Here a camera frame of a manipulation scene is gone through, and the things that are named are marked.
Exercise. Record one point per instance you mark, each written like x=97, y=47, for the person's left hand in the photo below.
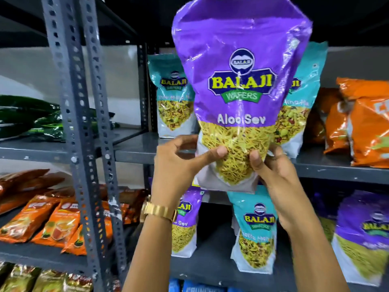
x=170, y=173

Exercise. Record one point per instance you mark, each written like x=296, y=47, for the person's right hand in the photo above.
x=282, y=191

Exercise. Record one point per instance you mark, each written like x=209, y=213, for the person's right thumb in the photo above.
x=258, y=164

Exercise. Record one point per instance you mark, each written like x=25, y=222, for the person's left thumb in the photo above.
x=212, y=155

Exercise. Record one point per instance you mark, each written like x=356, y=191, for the purple snack bag yellow noodles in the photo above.
x=325, y=215
x=240, y=42
x=185, y=228
x=361, y=234

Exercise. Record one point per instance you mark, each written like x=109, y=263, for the person's left forearm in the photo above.
x=152, y=252

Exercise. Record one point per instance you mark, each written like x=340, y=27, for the person's right forearm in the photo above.
x=313, y=258

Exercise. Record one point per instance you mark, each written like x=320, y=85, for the dark grey metal shelf rack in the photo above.
x=319, y=167

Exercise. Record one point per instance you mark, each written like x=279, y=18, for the teal snack mix bag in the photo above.
x=171, y=97
x=304, y=88
x=255, y=228

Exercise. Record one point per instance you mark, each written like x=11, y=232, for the gold wristwatch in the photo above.
x=158, y=210

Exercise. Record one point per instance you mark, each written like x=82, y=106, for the small orange snack bag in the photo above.
x=335, y=130

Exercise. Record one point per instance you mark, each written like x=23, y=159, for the large orange snack bag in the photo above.
x=369, y=127

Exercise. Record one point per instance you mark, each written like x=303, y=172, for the blue packet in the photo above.
x=194, y=287

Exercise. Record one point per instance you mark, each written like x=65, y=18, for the grey slotted metal shelf rack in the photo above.
x=76, y=88

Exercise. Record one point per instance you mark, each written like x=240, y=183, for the orange tea packet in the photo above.
x=57, y=225
x=77, y=240
x=27, y=218

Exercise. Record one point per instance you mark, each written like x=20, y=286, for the gold green packet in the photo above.
x=18, y=279
x=77, y=284
x=50, y=282

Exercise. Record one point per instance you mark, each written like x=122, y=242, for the pile of green packets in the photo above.
x=27, y=118

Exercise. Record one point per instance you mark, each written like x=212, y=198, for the pile of red-brown packets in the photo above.
x=24, y=182

